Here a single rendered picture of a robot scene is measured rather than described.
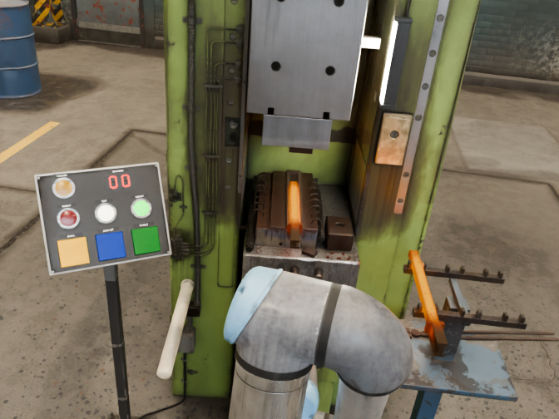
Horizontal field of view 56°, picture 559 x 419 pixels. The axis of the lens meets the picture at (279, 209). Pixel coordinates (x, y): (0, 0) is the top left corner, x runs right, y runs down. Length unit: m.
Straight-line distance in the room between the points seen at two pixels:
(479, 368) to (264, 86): 1.09
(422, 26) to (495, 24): 6.11
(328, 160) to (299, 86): 0.66
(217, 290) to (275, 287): 1.33
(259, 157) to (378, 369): 1.48
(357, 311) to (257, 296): 0.13
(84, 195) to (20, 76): 4.55
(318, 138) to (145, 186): 0.53
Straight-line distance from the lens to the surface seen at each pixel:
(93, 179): 1.58
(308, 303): 0.71
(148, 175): 1.60
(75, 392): 2.57
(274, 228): 1.70
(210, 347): 2.24
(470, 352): 1.88
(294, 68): 1.50
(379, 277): 2.02
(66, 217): 1.57
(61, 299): 3.05
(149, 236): 1.59
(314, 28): 1.48
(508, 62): 7.91
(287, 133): 1.56
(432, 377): 1.75
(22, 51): 6.04
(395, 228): 1.90
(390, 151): 1.74
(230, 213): 1.85
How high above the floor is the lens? 1.88
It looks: 30 degrees down
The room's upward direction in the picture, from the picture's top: 5 degrees clockwise
